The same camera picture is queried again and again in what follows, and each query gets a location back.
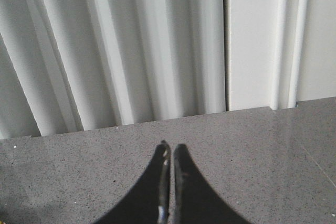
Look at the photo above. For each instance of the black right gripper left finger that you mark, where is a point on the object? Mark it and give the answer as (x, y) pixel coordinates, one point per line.
(148, 200)

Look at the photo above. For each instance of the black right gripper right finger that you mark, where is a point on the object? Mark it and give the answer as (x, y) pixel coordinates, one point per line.
(195, 200)

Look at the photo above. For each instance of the white pleated curtain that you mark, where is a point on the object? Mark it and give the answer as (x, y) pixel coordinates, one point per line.
(74, 65)

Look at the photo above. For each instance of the white pipe left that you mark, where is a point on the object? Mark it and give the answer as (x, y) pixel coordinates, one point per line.
(278, 50)

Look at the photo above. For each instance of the white wall panel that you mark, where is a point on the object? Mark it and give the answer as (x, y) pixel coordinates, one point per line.
(250, 40)

